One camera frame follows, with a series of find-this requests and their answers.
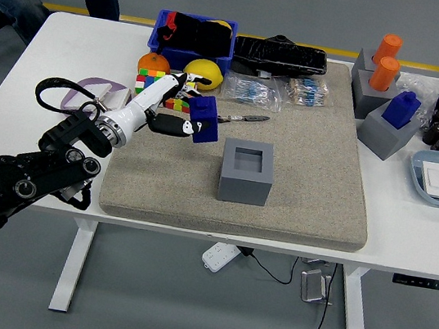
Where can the bag of tan resistors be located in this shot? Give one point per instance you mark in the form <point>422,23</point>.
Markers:
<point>306,91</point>

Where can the yellow lemon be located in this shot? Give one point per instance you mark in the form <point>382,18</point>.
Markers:
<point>203,67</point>

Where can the black wrapped keyboard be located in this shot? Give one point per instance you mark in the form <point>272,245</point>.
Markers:
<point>281,56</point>

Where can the black cloth bag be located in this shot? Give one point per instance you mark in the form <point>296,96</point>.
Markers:
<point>205,38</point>

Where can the orange cylinder seal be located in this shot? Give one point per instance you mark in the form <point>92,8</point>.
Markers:
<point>388,47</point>
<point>384,73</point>

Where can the white table leg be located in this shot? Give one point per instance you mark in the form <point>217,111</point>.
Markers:
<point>353,317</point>
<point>72,266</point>

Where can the grey-brown mat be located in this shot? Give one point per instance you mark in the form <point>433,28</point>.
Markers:
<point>167,181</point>

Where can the bag of blue resistors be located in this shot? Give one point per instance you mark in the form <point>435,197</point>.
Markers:
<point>251,92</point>

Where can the orange fruit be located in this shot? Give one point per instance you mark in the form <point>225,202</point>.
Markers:
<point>154,61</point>

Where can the purple plate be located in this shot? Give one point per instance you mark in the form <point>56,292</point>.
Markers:
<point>99,81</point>

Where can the white power strip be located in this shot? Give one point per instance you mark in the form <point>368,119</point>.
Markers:
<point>218,257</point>

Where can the grey seal holder block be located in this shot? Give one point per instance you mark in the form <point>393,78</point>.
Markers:
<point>380,139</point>
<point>363,99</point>
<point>240,188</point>
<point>363,62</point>

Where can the silver metal bracket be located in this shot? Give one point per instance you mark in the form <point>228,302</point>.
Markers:
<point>313,286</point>

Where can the blue square seal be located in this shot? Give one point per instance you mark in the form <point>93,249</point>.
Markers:
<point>401,111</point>
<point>208,117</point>

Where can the grey utility knife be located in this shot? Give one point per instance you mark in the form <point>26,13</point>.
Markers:
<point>251,117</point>

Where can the black table control panel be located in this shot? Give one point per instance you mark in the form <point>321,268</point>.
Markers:
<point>425,283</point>

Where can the colourful puzzle cube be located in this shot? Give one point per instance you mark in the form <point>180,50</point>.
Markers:
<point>174,105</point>
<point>145,79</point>

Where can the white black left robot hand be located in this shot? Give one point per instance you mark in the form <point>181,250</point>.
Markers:
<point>142,101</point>

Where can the yellow item in bin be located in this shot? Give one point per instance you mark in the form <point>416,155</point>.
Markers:
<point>223,23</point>

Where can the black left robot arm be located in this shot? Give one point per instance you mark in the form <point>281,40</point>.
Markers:
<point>14,179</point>

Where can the blue plastic bin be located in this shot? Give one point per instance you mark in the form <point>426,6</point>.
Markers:
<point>177,57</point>

